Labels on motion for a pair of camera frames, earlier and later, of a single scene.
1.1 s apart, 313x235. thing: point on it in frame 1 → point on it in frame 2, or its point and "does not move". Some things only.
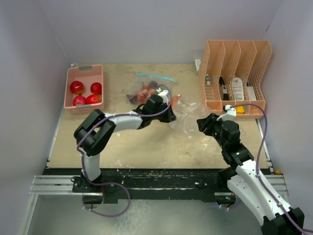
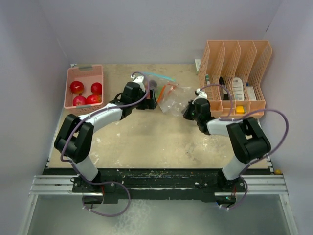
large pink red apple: [77, 87] does not move
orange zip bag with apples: [187, 113] → [173, 98]
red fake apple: [79, 100] does not move
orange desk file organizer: [231, 73] does not move
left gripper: [169, 117] → [148, 104]
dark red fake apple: [96, 88] does not move
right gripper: [208, 122] → [186, 114]
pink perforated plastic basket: [84, 88] does not move
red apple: [93, 99] does not move
